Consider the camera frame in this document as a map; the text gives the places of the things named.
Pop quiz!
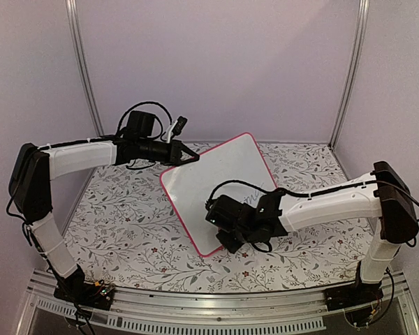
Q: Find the right aluminium corner post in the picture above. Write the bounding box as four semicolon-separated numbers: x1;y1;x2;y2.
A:
329;0;370;151

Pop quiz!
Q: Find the aluminium corner post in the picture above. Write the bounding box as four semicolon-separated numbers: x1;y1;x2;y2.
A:
329;0;370;151
65;0;104;135

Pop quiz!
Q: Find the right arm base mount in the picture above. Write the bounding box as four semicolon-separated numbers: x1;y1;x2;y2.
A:
323;276;383;311

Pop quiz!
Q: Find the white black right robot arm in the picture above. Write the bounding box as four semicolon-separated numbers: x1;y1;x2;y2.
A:
205;161;419;304

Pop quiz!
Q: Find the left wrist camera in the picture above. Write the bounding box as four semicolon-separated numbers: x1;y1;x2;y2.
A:
160;116;188;143

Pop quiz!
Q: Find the left aluminium corner post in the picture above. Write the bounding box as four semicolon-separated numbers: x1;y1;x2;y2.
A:
65;0;104;135

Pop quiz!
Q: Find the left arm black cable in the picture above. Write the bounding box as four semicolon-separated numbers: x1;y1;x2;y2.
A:
115;102;172;140

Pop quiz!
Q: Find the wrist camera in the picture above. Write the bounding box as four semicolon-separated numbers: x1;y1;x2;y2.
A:
160;116;188;143
205;199;214;210

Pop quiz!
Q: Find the aluminium front rail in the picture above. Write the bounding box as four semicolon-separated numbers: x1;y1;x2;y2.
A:
17;270;419;334

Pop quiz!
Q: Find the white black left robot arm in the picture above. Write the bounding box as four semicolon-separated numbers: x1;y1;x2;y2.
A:
7;110;199;303

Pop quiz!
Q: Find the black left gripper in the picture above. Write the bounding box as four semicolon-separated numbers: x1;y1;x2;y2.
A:
139;138;200;168

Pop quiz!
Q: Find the pink framed whiteboard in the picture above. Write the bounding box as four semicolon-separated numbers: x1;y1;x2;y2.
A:
160;133;277;258

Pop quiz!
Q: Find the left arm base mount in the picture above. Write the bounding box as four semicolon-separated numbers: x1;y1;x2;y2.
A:
54;280;115;311

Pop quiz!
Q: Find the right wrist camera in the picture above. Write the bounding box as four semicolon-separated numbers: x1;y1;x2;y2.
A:
205;199;214;210

